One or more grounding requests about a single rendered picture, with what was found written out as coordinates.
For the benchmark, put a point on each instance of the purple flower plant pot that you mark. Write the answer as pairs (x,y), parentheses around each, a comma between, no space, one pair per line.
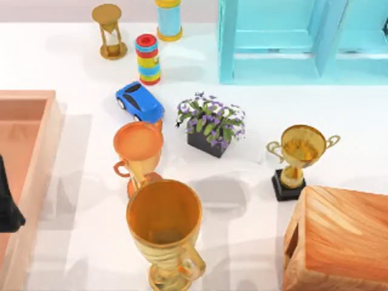
(212,127)

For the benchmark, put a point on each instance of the orange trophy cup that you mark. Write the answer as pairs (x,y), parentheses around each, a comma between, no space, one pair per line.
(138,145)

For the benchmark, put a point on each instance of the blue toy car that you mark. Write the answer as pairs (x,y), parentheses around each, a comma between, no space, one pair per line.
(139,101)

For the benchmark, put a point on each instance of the large golden trophy cup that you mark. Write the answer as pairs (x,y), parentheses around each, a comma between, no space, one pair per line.
(165,224)

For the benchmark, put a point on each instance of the stack of coloured rings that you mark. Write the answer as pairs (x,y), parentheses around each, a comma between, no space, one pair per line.
(148,60)

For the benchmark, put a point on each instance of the gold trophy with black base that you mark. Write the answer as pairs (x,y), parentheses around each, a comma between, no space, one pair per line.
(298,145)

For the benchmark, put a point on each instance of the light blue rack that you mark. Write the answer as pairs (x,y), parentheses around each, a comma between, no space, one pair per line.
(272,65)

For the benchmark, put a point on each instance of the blue and yellow cylinder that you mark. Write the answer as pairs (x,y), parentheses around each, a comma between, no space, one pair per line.
(168,18)

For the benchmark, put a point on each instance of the golden hourglass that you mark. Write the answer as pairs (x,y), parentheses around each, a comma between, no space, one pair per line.
(110,33)

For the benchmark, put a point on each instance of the salmon shallow box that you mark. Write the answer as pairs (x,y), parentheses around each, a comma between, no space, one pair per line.
(28,145)

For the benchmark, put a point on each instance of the wooden box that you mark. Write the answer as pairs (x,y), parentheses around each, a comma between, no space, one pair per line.
(345,236)

